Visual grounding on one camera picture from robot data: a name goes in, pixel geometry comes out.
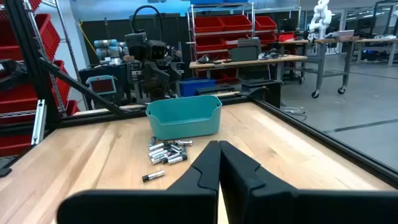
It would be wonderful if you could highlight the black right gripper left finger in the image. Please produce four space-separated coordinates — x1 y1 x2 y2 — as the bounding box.
57 140 221 224

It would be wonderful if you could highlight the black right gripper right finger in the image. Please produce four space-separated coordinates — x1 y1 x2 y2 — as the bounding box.
218 140 398 224

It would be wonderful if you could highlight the blue plastic bin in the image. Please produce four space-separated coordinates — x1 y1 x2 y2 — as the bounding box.
179 77 218 98

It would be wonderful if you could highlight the teal plastic bin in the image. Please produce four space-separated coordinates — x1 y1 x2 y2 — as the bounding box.
145 95 223 141

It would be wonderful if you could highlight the teach pendant with red screen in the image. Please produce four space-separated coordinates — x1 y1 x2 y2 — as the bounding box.
85 74 118 96

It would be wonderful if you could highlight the grey equipment box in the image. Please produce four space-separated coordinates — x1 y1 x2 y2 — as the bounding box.
229 37 262 62

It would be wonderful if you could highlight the wooden workbench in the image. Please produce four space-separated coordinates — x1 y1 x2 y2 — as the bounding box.
188 54 308 83

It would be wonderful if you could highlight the black box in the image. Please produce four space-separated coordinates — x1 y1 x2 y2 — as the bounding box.
241 79 283 109

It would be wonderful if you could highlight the grey table on casters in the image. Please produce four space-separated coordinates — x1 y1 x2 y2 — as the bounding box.
306 35 361 100

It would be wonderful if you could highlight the grey wooden-top table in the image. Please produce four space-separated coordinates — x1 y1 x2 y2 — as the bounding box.
354 33 398 67

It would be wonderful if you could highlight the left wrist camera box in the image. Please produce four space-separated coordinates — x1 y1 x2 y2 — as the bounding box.
145 39 169 62

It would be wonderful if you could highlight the chrome wire shelf rack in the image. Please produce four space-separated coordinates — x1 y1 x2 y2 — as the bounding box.
186 2 302 82
0 0 91 125

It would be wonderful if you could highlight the white floor cable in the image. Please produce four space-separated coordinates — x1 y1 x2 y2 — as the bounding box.
281 106 307 116

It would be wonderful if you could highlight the black aluminium table frame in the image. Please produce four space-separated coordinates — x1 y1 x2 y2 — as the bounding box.
0 0 398 189

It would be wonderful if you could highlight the silver aluminium bracket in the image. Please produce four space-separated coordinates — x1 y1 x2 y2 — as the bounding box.
30 98 48 146

